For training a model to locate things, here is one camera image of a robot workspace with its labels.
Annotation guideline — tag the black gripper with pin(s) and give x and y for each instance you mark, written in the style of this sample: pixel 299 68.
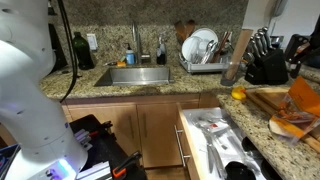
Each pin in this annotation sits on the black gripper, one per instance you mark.
pixel 315 46

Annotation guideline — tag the orange snack pack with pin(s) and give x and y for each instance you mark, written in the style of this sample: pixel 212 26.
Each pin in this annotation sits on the orange snack pack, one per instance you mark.
pixel 300 96

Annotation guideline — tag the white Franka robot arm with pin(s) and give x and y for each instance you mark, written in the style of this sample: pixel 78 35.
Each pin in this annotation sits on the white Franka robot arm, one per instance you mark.
pixel 30 100

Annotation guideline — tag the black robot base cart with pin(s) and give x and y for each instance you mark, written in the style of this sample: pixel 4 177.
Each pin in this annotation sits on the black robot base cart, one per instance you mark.
pixel 103 150

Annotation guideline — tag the black round drawer object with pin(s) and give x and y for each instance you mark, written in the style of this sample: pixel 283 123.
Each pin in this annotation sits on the black round drawer object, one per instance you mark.
pixel 238 171

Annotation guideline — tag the open wooden drawer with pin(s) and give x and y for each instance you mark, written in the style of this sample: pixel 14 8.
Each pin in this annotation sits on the open wooden drawer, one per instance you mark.
pixel 186 143

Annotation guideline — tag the black knife block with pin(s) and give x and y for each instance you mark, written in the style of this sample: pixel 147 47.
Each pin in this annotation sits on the black knife block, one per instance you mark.
pixel 270 66

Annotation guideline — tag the small bamboo cutting board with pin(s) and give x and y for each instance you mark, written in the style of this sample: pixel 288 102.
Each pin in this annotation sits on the small bamboo cutting board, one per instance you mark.
pixel 271 96

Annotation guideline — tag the large bamboo cutting board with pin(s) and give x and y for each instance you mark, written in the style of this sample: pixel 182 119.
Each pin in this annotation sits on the large bamboo cutting board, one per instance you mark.
pixel 260 100

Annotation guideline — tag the clear drinking glass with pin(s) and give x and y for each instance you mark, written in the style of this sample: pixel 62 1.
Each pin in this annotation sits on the clear drinking glass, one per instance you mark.
pixel 230 76

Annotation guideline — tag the yellow rubber duck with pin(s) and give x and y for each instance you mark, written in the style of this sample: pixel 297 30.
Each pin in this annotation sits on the yellow rubber duck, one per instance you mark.
pixel 238 94

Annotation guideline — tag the white plate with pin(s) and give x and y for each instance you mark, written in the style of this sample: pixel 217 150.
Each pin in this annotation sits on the white plate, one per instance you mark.
pixel 206 35

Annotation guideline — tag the grey dish rack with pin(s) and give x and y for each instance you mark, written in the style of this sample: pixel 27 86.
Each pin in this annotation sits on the grey dish rack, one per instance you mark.
pixel 203 67

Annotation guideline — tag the clear plastic container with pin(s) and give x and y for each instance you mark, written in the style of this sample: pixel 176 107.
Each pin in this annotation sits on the clear plastic container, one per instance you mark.
pixel 201 50

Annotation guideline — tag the wooden spoon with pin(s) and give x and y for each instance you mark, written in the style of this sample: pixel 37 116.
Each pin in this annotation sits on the wooden spoon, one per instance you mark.
pixel 190 26
pixel 180 31

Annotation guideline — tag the white cutlery tray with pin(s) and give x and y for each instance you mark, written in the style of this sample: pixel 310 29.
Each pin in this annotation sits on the white cutlery tray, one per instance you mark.
pixel 203 143

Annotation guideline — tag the dark liquid soap bottle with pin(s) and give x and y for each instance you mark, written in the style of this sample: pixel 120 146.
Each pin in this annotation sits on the dark liquid soap bottle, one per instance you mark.
pixel 161 53

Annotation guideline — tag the stainless steel sink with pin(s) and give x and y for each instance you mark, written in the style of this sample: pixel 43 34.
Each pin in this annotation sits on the stainless steel sink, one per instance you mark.
pixel 140 76

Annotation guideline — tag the wooden cabinet door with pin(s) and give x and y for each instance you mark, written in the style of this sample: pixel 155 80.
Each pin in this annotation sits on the wooden cabinet door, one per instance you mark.
pixel 156 133
pixel 110 130

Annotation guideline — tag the brushed steel faucet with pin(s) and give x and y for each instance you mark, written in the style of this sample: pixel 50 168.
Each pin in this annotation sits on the brushed steel faucet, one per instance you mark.
pixel 136 40

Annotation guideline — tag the blue label soap pump bottle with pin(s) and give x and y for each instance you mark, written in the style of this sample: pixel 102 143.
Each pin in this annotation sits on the blue label soap pump bottle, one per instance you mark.
pixel 130 57

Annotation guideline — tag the orange sponge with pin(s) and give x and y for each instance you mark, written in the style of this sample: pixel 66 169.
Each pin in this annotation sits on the orange sponge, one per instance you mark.
pixel 121 64

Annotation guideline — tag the orange black clamp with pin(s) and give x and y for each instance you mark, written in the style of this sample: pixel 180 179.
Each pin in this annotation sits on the orange black clamp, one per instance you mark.
pixel 125 165
pixel 101 128

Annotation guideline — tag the green wine bottle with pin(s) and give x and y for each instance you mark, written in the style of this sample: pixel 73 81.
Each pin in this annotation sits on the green wine bottle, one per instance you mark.
pixel 82 51

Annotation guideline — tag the black coffee machine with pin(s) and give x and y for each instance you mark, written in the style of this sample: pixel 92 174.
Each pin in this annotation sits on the black coffee machine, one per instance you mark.
pixel 56 50

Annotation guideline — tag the white wall outlet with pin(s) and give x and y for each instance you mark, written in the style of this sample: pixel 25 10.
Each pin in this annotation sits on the white wall outlet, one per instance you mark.
pixel 92 41

